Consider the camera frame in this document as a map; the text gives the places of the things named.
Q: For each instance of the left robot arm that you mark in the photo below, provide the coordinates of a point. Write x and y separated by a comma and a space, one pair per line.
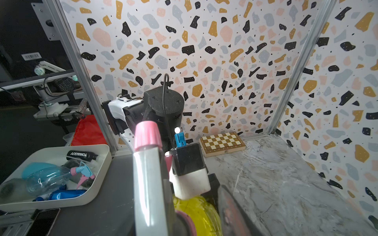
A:
161, 105

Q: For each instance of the aluminium frame post left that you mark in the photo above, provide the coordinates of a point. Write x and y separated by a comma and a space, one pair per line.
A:
306, 52

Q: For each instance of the light blue spray bottle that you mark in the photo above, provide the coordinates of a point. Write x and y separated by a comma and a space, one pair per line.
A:
43, 178

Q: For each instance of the yellow spray bottle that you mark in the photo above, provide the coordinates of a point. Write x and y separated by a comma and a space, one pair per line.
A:
203, 214

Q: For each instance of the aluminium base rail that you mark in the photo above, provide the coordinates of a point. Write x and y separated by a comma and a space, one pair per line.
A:
16, 224

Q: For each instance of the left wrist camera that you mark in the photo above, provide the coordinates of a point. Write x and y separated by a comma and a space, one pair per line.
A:
188, 172

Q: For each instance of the red plastic bag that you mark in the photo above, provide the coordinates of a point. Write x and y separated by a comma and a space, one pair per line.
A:
88, 132

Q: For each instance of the grey pink spray nozzle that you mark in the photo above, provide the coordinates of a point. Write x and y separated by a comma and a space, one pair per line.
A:
154, 212

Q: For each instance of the white storage bin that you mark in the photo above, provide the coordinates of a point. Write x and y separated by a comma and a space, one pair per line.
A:
88, 166

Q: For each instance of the wooden chess board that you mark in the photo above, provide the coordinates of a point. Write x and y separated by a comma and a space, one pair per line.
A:
221, 144

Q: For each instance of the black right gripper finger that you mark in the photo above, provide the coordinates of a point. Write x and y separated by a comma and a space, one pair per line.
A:
234, 220

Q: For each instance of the smartphone on table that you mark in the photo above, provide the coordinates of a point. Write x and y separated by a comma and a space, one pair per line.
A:
43, 223

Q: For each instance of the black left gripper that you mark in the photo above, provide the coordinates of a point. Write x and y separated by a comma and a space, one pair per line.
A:
212, 195

